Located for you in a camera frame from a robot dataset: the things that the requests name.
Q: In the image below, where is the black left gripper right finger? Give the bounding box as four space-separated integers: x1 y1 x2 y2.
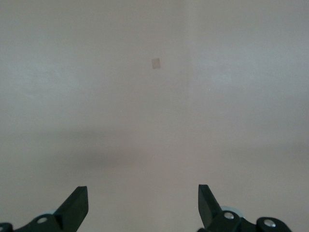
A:
197 184 292 232

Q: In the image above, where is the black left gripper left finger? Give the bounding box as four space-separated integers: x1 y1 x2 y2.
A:
0 186 89 232

